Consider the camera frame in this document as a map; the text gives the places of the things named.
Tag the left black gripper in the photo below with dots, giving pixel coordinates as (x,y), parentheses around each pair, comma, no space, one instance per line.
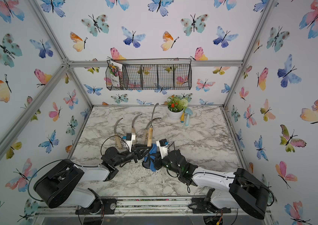
(135,154)

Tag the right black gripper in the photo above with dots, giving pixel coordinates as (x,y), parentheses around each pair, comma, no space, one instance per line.
(162,159)

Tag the blue grey rag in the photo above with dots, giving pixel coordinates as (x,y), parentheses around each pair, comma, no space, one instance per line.
(151,159)

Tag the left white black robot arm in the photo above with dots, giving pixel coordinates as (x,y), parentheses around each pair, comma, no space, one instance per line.
(60,185)

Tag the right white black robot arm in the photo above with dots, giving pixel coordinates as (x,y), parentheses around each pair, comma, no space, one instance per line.
(239,189)

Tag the white pot with plant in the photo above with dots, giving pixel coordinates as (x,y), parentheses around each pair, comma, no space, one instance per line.
(176,106)

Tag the seed packet in basket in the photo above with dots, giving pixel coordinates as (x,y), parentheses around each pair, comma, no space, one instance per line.
(115,73)

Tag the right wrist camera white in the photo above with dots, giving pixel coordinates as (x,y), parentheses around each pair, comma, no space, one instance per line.
(163,146)

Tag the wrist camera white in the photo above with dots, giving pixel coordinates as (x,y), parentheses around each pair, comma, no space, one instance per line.
(129,139)
(163,146)

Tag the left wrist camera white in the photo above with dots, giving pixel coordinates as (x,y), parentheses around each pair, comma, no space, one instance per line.
(129,139)

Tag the aluminium front rail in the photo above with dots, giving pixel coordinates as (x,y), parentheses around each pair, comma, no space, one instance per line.
(153,206)

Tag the black wire wall basket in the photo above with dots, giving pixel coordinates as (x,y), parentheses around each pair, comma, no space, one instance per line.
(153,74)

